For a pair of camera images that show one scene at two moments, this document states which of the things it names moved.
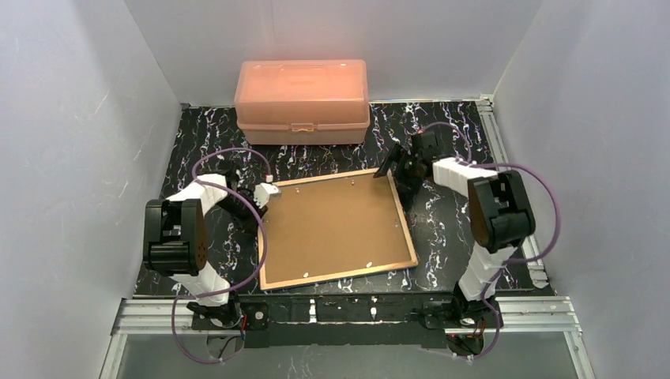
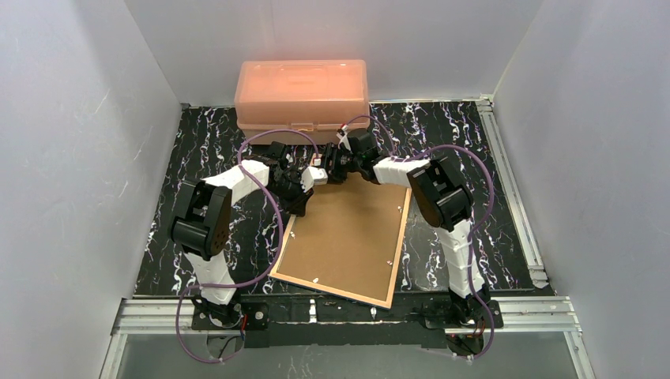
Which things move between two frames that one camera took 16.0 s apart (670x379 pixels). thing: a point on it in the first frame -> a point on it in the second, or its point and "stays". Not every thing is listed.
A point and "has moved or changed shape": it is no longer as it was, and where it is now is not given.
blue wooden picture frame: [325, 229] -> [281, 252]
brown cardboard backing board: [332, 227] has moved or changed shape
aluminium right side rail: [536, 273] stays
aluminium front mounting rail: [547, 316] stays
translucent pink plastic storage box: [302, 102] stays
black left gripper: [251, 208] -> [292, 185]
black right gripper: [403, 163] -> [333, 164]
